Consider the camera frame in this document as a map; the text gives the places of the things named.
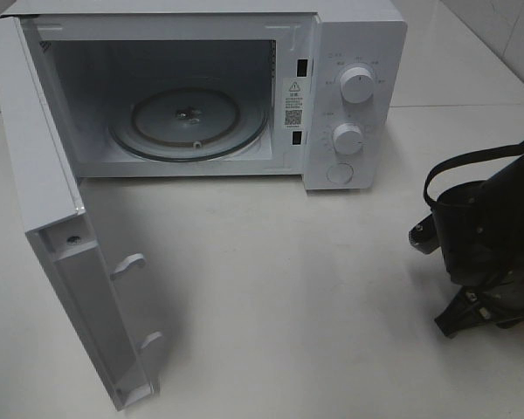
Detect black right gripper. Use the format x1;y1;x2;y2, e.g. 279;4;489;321
434;246;524;339

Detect white timer knob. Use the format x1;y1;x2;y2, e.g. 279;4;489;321
332;123;364;155

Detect white microwave door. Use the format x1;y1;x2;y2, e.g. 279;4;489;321
0;17;158;410

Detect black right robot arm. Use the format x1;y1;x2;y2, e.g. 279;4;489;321
424;141;524;337

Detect upper white power knob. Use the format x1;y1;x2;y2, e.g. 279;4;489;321
339;63;375;104

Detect white microwave oven body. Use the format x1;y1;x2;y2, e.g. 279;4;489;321
0;1;407;190

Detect glass microwave turntable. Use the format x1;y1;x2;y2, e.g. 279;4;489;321
109;86;271;162

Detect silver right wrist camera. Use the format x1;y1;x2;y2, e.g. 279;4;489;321
409;214;439;255

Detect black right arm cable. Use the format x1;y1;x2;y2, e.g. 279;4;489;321
423;143;524;206

